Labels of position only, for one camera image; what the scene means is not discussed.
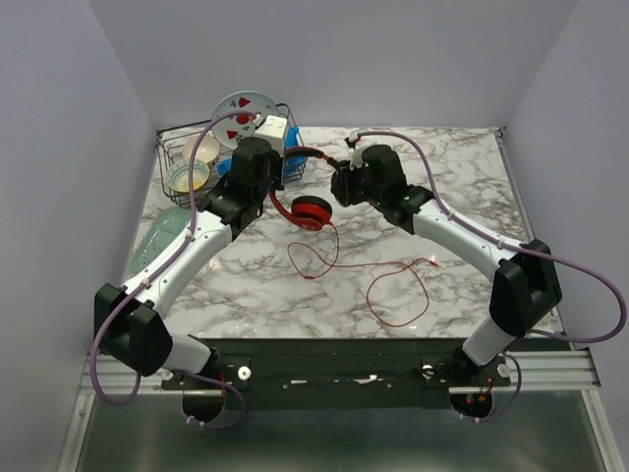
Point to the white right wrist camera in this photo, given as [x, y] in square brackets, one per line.
[356, 158]

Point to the patterned yellow centre bowl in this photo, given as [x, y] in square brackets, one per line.
[183, 175]

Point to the light green dish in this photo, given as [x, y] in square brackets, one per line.
[159, 235]

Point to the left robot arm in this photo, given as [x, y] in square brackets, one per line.
[129, 321]

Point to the cream bowl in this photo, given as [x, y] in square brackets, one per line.
[208, 150]

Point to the blue cloth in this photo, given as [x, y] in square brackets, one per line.
[293, 137]

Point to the red black headphones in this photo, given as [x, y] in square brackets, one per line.
[307, 212]

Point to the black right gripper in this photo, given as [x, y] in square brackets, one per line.
[341, 182]

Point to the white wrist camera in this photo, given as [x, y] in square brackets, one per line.
[356, 158]
[273, 129]

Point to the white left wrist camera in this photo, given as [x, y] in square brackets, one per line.
[273, 129]

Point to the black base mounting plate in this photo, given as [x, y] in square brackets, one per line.
[282, 374]

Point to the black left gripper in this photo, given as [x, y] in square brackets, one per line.
[278, 161]

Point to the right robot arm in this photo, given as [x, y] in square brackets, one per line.
[524, 288]

